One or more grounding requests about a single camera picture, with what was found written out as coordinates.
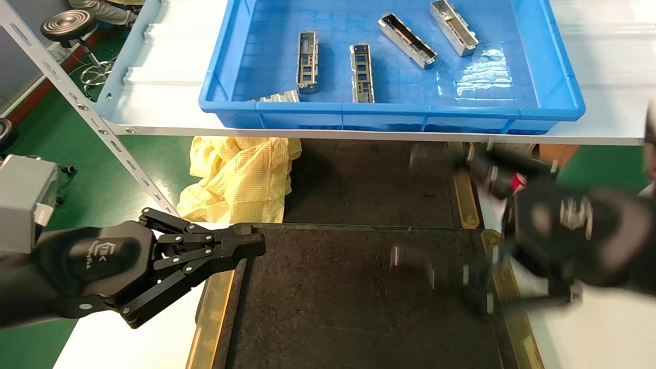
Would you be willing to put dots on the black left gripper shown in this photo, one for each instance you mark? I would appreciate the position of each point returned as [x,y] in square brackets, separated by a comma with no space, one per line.
[97,261]

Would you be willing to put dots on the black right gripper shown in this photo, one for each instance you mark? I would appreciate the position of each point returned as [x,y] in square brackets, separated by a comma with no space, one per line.
[574,230]

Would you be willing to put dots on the silver metal housing part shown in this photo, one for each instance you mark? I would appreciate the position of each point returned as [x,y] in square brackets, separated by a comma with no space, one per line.
[407,41]
[455,28]

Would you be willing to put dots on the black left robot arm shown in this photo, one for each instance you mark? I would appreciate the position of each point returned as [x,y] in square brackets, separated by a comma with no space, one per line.
[20,292]

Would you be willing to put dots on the half-hidden silver metal part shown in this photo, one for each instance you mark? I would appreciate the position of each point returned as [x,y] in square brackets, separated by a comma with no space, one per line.
[279,97]

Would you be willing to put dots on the grey metal housing part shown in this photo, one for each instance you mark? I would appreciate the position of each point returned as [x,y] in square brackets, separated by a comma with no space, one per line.
[362,74]
[307,61]

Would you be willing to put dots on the open silver metal housing part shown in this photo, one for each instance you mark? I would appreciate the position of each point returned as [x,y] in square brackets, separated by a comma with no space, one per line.
[407,41]

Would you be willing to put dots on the yellow checked cloth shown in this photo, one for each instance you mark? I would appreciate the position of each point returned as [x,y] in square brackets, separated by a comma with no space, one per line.
[241,179]

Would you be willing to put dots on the black tray with brass edges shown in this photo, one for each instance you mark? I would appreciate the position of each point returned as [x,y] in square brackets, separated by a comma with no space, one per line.
[333,307]
[369,184]

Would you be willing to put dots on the white shelf board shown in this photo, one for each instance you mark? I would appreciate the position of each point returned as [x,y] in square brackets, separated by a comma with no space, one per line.
[164,97]

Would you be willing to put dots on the small black caster wheel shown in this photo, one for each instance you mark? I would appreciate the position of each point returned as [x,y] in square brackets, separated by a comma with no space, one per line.
[69,168]

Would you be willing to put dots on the blue plastic bin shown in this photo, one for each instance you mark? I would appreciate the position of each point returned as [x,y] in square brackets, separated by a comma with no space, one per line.
[400,82]

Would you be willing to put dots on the large black wheel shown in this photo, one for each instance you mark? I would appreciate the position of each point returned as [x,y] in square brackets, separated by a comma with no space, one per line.
[6,134]

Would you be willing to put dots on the seated person in grey trousers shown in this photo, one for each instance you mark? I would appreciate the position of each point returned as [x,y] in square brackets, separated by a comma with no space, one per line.
[102,10]

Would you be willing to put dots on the black round stool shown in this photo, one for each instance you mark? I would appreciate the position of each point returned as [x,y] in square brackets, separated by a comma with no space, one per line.
[69,24]

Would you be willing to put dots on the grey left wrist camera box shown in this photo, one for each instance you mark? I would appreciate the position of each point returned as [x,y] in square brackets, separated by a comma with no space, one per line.
[20,200]

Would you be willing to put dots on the grey perforated shelf post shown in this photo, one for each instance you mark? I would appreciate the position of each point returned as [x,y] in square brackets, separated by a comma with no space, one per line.
[77,102]

